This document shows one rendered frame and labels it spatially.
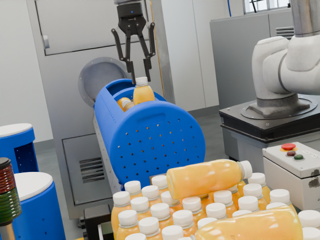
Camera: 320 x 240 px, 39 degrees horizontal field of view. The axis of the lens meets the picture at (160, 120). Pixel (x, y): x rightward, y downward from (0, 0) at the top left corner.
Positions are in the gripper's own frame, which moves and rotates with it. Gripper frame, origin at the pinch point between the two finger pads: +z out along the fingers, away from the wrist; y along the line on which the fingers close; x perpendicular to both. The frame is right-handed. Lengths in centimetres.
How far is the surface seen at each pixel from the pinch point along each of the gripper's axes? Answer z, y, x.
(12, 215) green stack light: 16, 34, 60
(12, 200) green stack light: 13, 33, 59
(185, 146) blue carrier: 22.9, -8.4, 11.3
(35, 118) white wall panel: 79, 85, -491
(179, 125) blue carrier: 16.4, -7.4, 11.3
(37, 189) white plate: 28.1, 35.8, 6.5
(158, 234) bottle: 27, 9, 55
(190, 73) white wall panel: 57, -146, -517
